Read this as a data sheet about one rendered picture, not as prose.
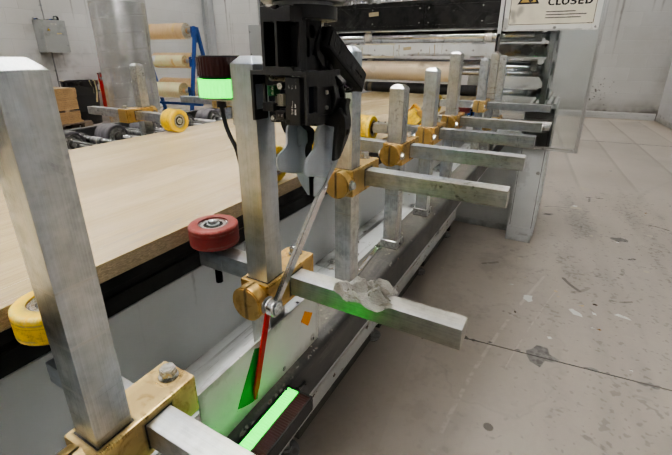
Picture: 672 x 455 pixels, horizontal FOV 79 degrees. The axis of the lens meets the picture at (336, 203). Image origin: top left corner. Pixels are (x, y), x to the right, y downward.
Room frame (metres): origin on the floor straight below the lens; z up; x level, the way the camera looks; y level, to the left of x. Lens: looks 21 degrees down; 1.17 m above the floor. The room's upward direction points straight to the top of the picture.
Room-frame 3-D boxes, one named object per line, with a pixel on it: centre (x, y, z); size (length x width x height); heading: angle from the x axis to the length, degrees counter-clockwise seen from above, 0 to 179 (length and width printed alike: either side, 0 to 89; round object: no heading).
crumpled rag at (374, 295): (0.47, -0.04, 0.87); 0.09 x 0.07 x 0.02; 61
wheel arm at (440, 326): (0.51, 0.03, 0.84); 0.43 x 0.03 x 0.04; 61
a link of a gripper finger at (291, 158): (0.48, 0.05, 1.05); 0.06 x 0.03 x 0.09; 151
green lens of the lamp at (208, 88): (0.53, 0.14, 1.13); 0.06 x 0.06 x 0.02
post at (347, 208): (0.73, -0.02, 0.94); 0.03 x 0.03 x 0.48; 61
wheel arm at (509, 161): (0.97, -0.19, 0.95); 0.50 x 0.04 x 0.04; 61
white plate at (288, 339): (0.47, 0.09, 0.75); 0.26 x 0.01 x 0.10; 151
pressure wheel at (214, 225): (0.61, 0.20, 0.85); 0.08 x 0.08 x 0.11
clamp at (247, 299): (0.53, 0.09, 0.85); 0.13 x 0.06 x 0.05; 151
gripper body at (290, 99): (0.46, 0.04, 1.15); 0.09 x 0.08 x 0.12; 151
